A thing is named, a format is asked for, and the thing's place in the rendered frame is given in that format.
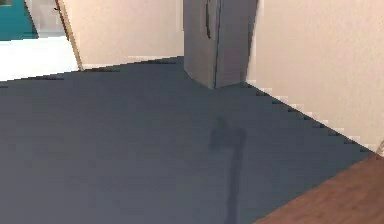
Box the grey fridge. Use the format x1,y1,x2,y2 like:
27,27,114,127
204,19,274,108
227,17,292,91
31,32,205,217
182,0,260,90

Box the tan wooden room door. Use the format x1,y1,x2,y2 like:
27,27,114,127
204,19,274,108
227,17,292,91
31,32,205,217
54,0,85,72

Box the black fridge handle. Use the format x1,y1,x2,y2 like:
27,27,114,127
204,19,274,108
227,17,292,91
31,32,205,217
205,0,213,40

